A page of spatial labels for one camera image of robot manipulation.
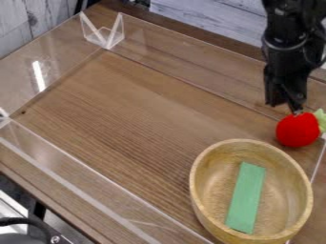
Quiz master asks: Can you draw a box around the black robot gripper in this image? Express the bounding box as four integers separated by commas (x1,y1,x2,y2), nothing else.
262,37,325,114

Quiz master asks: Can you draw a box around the red plush strawberry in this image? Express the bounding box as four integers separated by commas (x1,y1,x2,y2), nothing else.
275,109,326,148

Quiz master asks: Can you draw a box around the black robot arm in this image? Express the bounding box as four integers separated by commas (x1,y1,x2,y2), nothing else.
261,0,326,114

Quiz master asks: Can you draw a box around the wooden bowl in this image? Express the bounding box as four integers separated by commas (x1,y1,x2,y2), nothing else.
189,139,313,244

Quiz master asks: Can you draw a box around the green rectangular block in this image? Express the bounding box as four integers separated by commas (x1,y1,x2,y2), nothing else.
226,162,265,234

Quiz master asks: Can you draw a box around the clear acrylic tray enclosure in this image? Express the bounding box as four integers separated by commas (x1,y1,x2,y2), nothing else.
0,7,326,244

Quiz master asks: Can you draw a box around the clear acrylic corner bracket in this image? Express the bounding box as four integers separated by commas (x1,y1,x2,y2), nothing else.
79,12,125,50

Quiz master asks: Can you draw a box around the black metal table frame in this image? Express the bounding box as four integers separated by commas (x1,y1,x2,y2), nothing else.
0,173,94,244

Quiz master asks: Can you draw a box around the black cable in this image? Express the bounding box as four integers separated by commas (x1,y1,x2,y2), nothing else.
0,217,48,237

